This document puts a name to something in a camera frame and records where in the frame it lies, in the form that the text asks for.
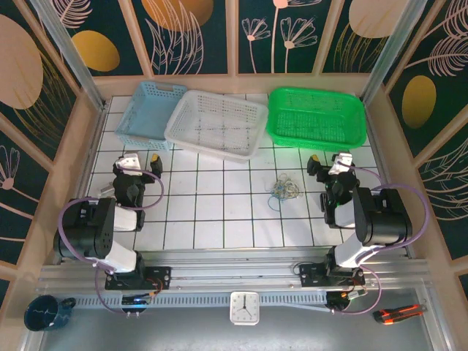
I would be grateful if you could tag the white plastic basket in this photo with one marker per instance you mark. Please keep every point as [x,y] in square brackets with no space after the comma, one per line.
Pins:
[215,126]

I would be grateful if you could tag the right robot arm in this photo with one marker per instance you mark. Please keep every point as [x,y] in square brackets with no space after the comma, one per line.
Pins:
[384,219]

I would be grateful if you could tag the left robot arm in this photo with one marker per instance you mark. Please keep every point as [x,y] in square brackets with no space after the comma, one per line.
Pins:
[91,226]

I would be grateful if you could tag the green plastic basket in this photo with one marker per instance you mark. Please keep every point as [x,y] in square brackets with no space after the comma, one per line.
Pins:
[314,117]

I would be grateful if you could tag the light blue plastic basket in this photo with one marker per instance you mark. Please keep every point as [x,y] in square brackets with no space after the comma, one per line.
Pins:
[146,117]

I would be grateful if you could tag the black electronics board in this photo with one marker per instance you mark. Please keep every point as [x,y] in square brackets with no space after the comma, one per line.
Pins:
[340,298]
[135,301]

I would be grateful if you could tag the orange black utility knife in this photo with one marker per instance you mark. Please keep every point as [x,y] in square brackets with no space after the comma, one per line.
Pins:
[398,314]

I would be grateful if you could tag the dark blue mug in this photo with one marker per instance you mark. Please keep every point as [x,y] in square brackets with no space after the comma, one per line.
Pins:
[42,314]

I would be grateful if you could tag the white square clock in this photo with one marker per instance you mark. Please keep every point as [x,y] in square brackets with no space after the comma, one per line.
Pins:
[244,308]

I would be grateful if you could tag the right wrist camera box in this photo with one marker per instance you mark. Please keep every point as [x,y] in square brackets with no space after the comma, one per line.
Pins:
[342,162]

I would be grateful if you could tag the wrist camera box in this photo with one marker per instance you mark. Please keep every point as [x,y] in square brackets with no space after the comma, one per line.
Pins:
[342,162]
[128,162]

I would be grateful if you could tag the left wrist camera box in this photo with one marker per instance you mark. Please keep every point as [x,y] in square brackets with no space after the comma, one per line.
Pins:
[128,162]

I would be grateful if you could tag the aluminium side rail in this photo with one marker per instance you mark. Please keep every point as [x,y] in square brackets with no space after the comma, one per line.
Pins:
[380,157]
[93,153]

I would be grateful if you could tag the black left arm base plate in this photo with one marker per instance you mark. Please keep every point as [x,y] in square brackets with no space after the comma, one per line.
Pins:
[161,276]

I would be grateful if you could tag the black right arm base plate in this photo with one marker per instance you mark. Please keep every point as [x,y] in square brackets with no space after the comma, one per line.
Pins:
[311,274]

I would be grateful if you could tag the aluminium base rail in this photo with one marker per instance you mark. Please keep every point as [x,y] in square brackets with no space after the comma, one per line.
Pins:
[234,274]

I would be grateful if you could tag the aluminium frame post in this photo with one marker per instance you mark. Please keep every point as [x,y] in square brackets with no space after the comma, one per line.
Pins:
[393,51]
[73,58]

